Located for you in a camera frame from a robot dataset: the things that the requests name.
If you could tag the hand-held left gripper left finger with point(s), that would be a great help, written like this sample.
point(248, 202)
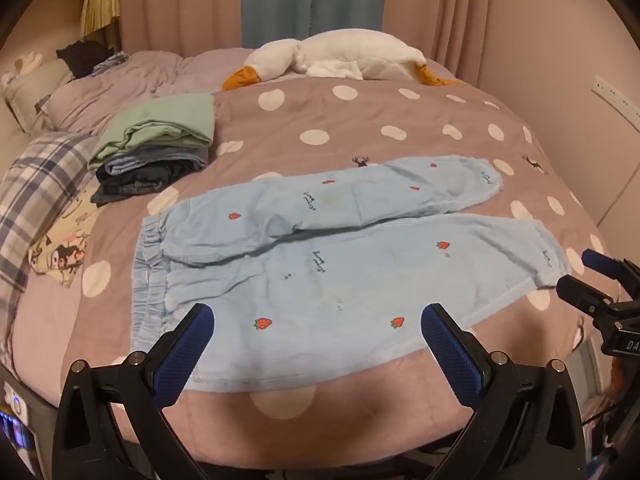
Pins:
point(182, 355)

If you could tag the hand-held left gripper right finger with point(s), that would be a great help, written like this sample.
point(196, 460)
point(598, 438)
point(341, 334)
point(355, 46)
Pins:
point(450, 355)

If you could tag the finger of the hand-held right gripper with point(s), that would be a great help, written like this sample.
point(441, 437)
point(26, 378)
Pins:
point(595, 258)
point(580, 295)

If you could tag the light blue strawberry print pants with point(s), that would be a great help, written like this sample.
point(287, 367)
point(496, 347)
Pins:
point(350, 270)

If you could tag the pink bed sheet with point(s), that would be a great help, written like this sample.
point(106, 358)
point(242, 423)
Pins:
point(45, 325)

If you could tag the cartoon print cloth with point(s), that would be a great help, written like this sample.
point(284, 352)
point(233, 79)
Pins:
point(60, 250)

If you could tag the device with blue lights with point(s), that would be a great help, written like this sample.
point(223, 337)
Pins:
point(15, 425)

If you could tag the folded dark garment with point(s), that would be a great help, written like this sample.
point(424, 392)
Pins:
point(130, 181)

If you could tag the folded blue-grey garment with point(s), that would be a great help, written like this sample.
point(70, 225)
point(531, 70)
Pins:
point(150, 160)

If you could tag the blue plaid cloth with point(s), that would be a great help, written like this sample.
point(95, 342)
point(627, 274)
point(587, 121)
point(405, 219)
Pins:
point(35, 185)

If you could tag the folded green garment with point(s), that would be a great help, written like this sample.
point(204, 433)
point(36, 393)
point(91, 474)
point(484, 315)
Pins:
point(160, 120)

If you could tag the mauve polka dot blanket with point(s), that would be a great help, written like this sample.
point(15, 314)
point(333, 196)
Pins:
point(350, 125)

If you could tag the lilac duvet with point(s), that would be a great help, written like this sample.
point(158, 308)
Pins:
point(125, 85)

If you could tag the pink curtain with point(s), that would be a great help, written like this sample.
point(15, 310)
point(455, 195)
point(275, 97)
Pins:
point(435, 5)
point(175, 5)

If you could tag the blue checked garment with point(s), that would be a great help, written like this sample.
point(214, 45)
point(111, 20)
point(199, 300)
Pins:
point(111, 62)

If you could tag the grey pillow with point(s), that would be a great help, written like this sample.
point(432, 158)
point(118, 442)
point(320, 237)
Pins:
point(30, 91)

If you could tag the black cloth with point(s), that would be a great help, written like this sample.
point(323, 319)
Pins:
point(82, 57)

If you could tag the white goose plush toy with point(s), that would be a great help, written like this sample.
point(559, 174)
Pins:
point(350, 50)

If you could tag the small white plush toy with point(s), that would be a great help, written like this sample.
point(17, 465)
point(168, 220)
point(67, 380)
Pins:
point(22, 66)

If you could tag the yellow pleated fabric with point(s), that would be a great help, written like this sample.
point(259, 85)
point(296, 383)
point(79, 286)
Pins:
point(100, 5)

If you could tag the white wall socket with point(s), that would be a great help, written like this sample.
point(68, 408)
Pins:
point(617, 100)

